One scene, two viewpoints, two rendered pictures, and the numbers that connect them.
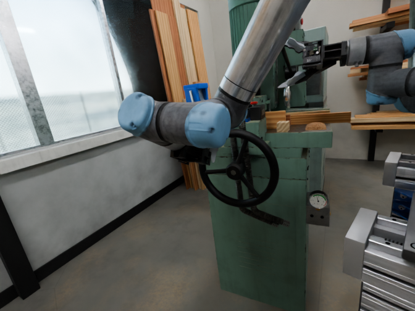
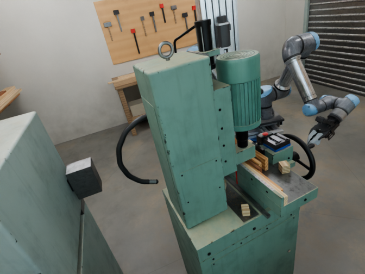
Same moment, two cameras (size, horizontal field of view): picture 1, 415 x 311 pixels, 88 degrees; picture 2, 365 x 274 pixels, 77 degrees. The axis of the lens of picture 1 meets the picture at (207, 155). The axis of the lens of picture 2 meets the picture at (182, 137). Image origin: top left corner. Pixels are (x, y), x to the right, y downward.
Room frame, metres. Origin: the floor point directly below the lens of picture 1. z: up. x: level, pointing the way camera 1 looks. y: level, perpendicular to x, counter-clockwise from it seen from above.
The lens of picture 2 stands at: (1.87, 0.20, 1.68)
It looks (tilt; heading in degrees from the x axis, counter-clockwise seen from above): 29 degrees down; 224
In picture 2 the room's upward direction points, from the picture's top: 12 degrees counter-clockwise
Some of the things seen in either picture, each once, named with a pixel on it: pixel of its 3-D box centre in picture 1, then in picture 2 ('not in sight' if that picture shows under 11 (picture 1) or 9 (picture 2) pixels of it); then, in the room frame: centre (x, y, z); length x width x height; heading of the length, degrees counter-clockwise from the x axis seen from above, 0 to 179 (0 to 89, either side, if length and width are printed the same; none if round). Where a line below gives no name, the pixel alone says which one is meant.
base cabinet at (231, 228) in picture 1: (266, 213); (232, 244); (1.11, -0.30, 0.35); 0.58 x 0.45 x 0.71; 152
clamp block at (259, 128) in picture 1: (245, 131); (273, 151); (0.83, -0.16, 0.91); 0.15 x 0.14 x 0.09; 62
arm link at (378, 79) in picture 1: (389, 84); not in sight; (0.62, -0.54, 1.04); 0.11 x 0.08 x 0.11; 20
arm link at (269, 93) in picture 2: not in sight; (264, 95); (0.25, -0.43, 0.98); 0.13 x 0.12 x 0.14; 149
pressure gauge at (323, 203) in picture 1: (318, 201); not in sight; (0.69, -0.38, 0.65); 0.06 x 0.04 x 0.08; 62
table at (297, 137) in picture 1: (251, 137); (260, 164); (0.90, -0.20, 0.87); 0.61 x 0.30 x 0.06; 62
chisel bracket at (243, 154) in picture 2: (257, 105); (239, 154); (1.02, -0.26, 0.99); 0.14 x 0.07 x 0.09; 152
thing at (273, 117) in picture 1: (258, 120); (251, 154); (0.92, -0.24, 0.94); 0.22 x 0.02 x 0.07; 62
